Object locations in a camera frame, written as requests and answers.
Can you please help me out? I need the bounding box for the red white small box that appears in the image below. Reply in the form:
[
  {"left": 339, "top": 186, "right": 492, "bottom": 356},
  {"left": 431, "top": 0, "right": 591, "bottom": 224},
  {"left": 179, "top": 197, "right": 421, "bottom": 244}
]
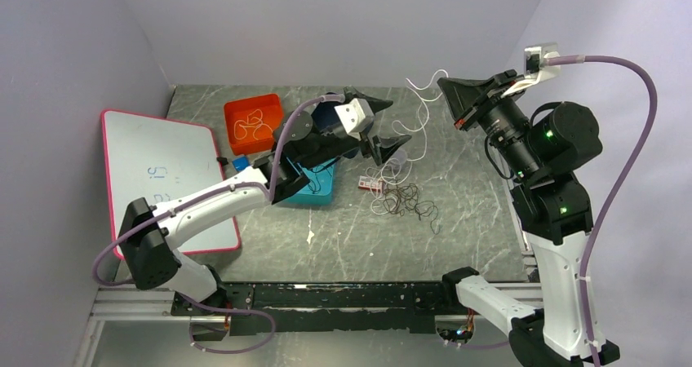
[{"left": 357, "top": 175, "right": 384, "bottom": 193}]

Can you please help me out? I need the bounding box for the dark blue plastic box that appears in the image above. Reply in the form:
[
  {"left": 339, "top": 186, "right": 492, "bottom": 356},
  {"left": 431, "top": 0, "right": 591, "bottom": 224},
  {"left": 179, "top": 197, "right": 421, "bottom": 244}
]
[{"left": 305, "top": 92, "right": 345, "bottom": 134}]

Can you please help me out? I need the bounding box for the blue whiteboard eraser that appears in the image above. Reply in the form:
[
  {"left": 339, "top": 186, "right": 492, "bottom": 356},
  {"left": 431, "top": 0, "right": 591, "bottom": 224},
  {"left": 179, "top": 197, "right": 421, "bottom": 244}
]
[{"left": 231, "top": 157, "right": 250, "bottom": 172}]

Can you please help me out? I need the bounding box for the pink framed whiteboard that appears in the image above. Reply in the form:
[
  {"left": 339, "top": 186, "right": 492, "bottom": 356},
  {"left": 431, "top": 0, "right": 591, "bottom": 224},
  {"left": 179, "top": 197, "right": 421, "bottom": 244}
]
[{"left": 100, "top": 110, "right": 225, "bottom": 238}]

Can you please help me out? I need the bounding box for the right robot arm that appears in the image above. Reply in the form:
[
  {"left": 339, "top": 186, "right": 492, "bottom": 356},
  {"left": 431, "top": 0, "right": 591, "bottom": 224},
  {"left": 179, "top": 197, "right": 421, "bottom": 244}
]
[{"left": 437, "top": 70, "right": 620, "bottom": 366}]

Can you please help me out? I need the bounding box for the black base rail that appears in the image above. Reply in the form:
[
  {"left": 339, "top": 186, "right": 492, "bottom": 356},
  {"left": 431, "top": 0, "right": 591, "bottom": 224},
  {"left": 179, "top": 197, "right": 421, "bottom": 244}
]
[{"left": 172, "top": 281, "right": 493, "bottom": 336}]

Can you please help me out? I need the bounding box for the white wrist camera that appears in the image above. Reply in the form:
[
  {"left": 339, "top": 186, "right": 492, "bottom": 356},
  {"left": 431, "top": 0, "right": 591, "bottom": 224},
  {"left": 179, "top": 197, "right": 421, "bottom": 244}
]
[
  {"left": 335, "top": 98, "right": 375, "bottom": 139},
  {"left": 502, "top": 42, "right": 561, "bottom": 98}
]

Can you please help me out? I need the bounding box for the orange plastic box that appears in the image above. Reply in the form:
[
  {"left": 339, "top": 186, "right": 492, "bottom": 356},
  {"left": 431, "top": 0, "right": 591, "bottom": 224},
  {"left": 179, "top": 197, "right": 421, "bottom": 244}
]
[{"left": 223, "top": 93, "right": 284, "bottom": 156}]

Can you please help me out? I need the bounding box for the black striped cable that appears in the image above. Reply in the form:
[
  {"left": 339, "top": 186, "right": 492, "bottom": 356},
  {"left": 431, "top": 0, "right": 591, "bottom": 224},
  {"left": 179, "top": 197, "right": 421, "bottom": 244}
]
[{"left": 410, "top": 188, "right": 441, "bottom": 236}]

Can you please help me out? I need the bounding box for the light blue plastic box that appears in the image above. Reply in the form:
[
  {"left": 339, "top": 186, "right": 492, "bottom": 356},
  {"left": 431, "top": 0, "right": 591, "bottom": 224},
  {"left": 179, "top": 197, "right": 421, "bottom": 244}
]
[{"left": 283, "top": 159, "right": 337, "bottom": 206}]

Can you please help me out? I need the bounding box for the clear paperclip container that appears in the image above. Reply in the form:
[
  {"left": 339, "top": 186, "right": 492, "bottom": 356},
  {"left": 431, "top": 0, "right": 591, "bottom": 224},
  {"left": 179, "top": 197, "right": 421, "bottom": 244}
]
[{"left": 384, "top": 148, "right": 408, "bottom": 174}]

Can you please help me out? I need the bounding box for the white cable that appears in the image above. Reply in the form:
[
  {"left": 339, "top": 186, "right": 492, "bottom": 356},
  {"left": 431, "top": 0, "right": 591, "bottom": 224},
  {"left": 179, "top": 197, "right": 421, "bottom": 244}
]
[
  {"left": 233, "top": 108, "right": 267, "bottom": 141},
  {"left": 363, "top": 69, "right": 450, "bottom": 217}
]

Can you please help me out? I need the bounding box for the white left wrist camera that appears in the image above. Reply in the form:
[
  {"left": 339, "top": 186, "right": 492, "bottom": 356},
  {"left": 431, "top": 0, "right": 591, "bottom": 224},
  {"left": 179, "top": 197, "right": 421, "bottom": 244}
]
[{"left": 335, "top": 98, "right": 375, "bottom": 139}]

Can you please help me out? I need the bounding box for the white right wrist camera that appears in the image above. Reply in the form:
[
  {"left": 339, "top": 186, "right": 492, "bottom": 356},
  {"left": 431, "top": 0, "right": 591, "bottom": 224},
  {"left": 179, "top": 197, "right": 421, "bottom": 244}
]
[{"left": 502, "top": 42, "right": 561, "bottom": 98}]

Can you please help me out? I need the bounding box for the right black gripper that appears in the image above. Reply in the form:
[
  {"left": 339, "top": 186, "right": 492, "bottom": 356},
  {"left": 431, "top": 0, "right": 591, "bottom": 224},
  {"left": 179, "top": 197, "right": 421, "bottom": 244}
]
[{"left": 438, "top": 69, "right": 542, "bottom": 179}]

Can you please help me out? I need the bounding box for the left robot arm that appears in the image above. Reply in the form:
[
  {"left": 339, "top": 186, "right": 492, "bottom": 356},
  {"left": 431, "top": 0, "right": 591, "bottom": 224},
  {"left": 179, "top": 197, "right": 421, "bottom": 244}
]
[{"left": 114, "top": 87, "right": 411, "bottom": 315}]

